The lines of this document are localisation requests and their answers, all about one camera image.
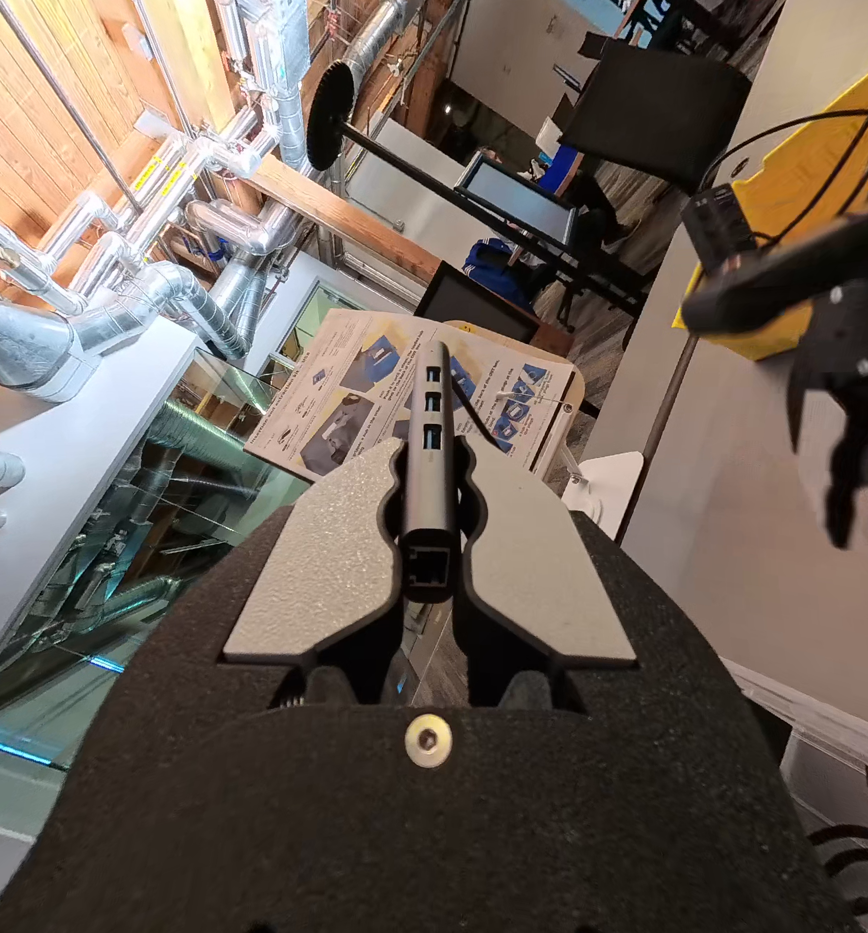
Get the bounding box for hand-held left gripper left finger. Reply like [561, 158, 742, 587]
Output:
[223, 437, 409, 666]

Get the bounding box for grey usb hub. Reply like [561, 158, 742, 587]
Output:
[399, 340, 466, 603]

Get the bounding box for white stand base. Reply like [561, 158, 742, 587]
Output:
[561, 450, 646, 542]

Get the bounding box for large round silver duct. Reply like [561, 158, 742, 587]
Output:
[0, 262, 249, 405]

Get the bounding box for framed screen on stand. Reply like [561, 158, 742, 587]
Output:
[454, 149, 577, 256]

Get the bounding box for yellow plastic bin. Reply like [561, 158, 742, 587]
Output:
[671, 51, 868, 363]

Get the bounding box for black usb hub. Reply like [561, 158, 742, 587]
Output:
[680, 182, 759, 272]

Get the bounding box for blue striped jacket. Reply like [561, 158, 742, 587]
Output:
[463, 237, 544, 311]

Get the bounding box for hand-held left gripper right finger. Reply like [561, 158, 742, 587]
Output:
[452, 433, 639, 666]

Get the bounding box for black monitor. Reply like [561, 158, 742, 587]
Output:
[412, 261, 540, 345]

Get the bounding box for galvanised rectangular air duct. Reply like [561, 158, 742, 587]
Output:
[215, 0, 311, 172]

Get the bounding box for printed instruction sheet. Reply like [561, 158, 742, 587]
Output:
[244, 308, 577, 484]

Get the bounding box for instruction sheet on stand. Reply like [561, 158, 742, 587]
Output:
[434, 319, 587, 475]

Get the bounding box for silver insulated pipes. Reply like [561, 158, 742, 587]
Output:
[0, 109, 311, 322]

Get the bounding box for wooden ceiling beam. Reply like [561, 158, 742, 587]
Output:
[252, 153, 442, 281]

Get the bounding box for large black panel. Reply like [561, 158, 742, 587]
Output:
[558, 36, 752, 194]

